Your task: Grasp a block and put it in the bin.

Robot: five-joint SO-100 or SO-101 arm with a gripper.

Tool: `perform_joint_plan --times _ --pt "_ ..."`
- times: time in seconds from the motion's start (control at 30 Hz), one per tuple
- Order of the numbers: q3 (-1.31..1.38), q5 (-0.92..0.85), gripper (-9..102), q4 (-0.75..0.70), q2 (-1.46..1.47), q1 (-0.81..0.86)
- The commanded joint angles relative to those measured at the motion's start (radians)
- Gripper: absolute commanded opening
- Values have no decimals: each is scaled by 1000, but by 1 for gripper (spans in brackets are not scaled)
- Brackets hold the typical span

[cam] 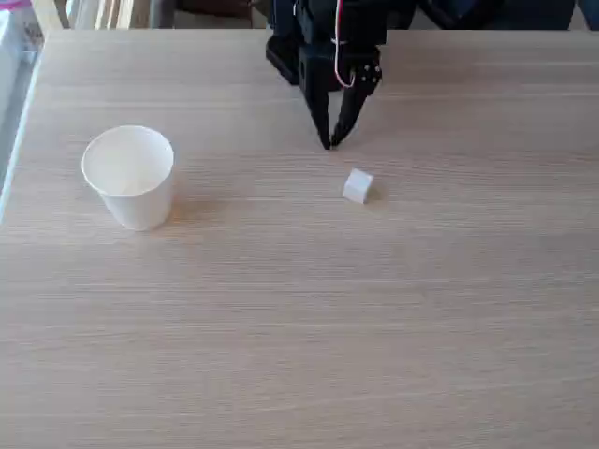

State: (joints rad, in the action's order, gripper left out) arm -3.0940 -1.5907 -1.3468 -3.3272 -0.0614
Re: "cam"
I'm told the small white block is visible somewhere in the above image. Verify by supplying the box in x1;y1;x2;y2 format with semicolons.
342;167;374;206

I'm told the dark blue fabric item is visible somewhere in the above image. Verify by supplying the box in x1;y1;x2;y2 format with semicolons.
420;0;577;32

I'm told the white paper cup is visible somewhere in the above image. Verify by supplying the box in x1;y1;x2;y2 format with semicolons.
80;124;176;232

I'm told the clear plastic bag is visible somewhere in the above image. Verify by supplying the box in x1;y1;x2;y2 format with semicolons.
0;0;46;66

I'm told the white and red cable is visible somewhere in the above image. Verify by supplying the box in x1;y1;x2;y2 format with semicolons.
329;0;358;90

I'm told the pale wooden chair frame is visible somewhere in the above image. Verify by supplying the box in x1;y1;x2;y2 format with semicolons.
31;0;72;32

